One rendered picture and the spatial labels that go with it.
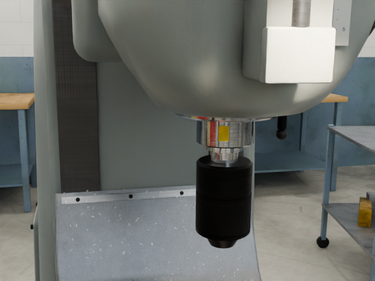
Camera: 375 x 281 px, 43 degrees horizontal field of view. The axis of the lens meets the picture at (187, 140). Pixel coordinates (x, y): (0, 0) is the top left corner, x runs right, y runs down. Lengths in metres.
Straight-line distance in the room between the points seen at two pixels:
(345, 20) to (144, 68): 0.13
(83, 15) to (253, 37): 0.23
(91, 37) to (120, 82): 0.28
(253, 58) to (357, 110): 5.21
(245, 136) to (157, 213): 0.42
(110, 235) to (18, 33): 3.92
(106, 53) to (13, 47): 4.14
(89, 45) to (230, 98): 0.21
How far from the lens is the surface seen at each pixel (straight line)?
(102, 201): 0.77
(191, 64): 0.29
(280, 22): 0.26
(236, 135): 0.37
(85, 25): 0.47
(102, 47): 0.47
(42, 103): 0.77
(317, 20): 0.27
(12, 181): 4.07
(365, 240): 2.78
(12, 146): 4.70
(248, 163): 0.39
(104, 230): 0.76
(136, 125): 0.75
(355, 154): 5.57
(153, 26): 0.29
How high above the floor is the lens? 1.36
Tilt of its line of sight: 12 degrees down
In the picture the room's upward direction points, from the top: 1 degrees clockwise
